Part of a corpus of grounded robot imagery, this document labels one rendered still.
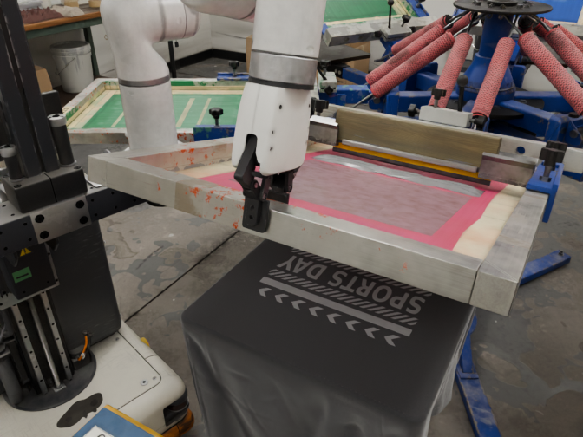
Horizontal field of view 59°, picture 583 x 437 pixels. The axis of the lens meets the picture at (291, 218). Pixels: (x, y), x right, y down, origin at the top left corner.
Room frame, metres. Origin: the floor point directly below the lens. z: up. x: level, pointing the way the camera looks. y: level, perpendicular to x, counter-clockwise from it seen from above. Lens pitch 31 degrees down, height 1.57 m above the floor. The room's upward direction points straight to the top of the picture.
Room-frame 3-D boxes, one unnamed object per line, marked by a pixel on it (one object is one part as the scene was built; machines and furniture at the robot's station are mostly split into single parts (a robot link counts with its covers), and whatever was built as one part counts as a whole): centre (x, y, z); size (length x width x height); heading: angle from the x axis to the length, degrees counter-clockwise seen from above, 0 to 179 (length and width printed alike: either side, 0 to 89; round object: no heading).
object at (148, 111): (0.98, 0.29, 1.21); 0.16 x 0.13 x 0.15; 44
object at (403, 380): (0.79, -0.11, 0.95); 0.48 x 0.44 x 0.01; 150
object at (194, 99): (1.76, 0.24, 1.05); 1.08 x 0.61 x 0.23; 90
